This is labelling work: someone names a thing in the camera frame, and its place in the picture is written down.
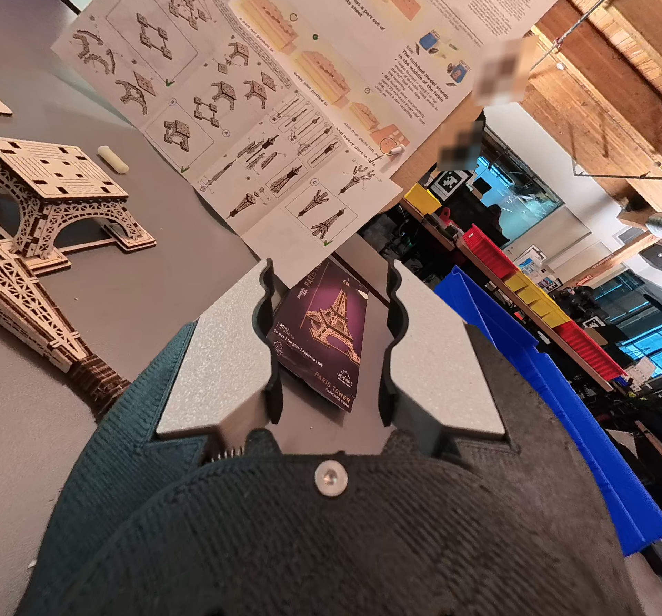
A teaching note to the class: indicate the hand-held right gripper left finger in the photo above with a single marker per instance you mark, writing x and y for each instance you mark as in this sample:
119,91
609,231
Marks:
227,368

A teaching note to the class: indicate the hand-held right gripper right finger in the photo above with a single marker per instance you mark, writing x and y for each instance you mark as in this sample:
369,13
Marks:
439,368

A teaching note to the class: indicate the purple tower kit box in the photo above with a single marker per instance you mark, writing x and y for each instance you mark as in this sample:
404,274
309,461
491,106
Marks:
320,383

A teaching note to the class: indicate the wooden tower model spire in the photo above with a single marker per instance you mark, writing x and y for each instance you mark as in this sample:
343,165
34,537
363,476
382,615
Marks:
31,306

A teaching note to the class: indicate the grey desk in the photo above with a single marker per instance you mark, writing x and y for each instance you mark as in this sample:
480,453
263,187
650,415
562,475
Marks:
129,275

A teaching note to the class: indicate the yellow storage bin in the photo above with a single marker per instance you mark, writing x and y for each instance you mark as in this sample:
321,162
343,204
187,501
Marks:
538,301
421,200

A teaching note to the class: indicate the red storage bin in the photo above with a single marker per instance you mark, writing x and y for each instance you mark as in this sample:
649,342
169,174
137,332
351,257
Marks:
589,352
489,254

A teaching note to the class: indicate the blue storage bin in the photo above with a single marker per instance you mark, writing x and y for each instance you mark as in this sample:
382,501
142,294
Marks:
595,445

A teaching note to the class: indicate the black white marker tag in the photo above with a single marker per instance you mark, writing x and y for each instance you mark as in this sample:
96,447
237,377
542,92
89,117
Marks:
450,184

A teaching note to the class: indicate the white push pin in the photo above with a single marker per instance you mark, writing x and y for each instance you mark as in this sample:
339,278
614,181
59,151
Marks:
395,152

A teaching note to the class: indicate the white wax cylinder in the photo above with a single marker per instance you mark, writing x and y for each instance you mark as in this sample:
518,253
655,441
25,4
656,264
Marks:
112,159

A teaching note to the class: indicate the wooden tower model base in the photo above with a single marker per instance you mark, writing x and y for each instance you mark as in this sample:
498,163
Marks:
31,161

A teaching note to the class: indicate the printed text sheet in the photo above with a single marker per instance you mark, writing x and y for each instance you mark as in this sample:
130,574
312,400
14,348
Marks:
439,6

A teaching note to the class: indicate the paper assembly instruction sheet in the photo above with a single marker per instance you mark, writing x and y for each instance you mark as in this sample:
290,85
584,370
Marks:
119,11

